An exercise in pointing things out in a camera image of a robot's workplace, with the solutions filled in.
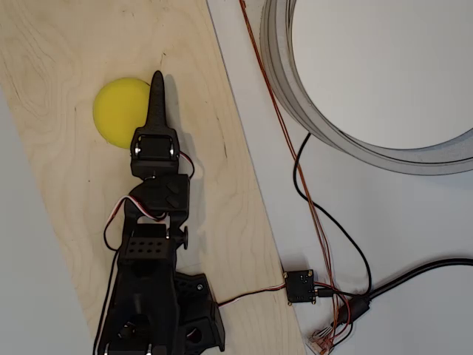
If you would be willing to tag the red white black servo lead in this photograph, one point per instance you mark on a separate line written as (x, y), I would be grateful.
(251, 294)

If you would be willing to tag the grey round container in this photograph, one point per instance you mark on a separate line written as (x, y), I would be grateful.
(281, 74)

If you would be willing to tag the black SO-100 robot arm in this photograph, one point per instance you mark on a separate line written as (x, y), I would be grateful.
(148, 281)

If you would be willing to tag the light plywood board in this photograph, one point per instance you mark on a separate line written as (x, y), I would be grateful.
(229, 207)

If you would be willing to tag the yellow foam dome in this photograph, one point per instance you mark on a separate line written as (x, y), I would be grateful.
(118, 111)

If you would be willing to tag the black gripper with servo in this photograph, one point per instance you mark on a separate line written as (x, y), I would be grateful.
(154, 145)

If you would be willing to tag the small black controller board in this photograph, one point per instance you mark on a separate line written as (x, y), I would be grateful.
(299, 286)

